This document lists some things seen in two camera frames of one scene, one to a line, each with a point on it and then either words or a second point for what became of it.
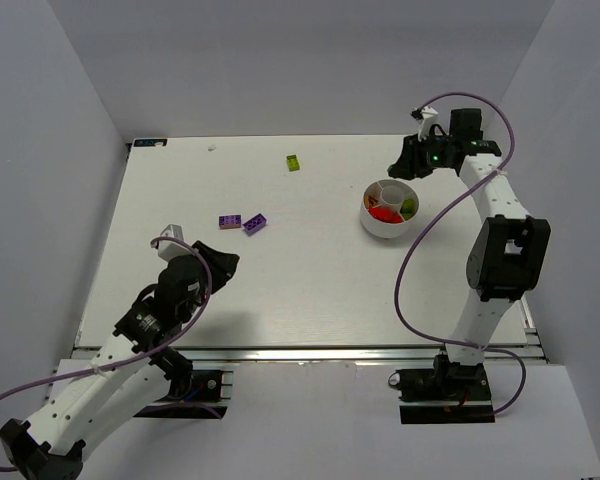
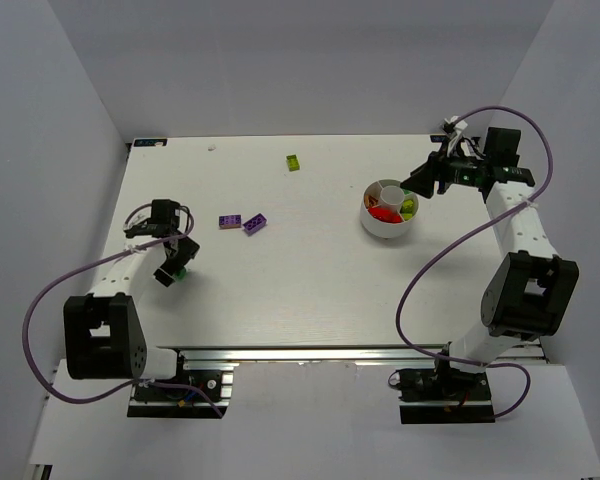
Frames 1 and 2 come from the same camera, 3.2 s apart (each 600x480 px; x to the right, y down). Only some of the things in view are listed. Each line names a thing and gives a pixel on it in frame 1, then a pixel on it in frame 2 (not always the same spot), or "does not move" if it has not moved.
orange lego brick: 370,201 does not move
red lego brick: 386,214 does not move
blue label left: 150,142 does not move
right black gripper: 412,156 -> 440,173
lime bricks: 408,208 does not move
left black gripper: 206,263 -> 175,261
